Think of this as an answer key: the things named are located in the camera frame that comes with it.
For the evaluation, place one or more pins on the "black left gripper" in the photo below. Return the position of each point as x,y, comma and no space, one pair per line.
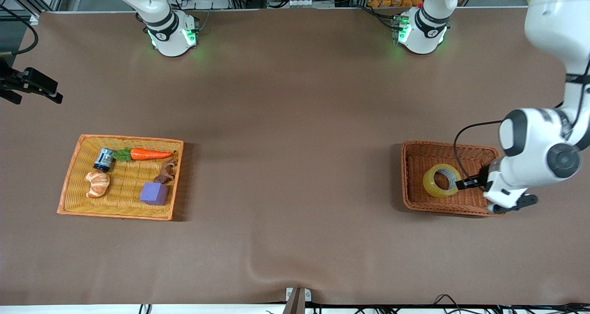
480,179

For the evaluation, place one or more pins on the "brown toy pretzel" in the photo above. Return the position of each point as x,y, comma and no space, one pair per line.
167,171

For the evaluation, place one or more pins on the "metal table edge bracket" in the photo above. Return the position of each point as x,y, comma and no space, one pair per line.
297,300

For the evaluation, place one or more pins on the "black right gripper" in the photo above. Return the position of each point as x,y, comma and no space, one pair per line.
10,83

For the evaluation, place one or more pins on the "blue and black battery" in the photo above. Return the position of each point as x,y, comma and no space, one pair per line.
104,160

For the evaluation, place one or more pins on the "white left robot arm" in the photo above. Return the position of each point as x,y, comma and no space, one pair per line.
544,157

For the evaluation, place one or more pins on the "toy croissant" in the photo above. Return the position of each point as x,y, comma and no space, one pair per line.
97,183

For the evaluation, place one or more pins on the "brown wicker basket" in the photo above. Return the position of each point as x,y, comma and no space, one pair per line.
415,198

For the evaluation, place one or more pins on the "yellowish clear tape roll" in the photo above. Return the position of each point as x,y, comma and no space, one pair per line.
431,185

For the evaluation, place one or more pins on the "purple foam cube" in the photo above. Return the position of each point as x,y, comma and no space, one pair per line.
154,194

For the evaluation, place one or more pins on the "orange-rimmed yellow wicker tray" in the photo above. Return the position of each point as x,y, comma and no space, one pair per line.
122,201

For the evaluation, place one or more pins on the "brown table cover sheet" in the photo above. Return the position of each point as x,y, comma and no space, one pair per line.
295,120

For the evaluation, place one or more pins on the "orange toy carrot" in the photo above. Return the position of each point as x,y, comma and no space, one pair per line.
150,155

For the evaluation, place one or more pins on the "white connector block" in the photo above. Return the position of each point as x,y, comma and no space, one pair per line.
299,2

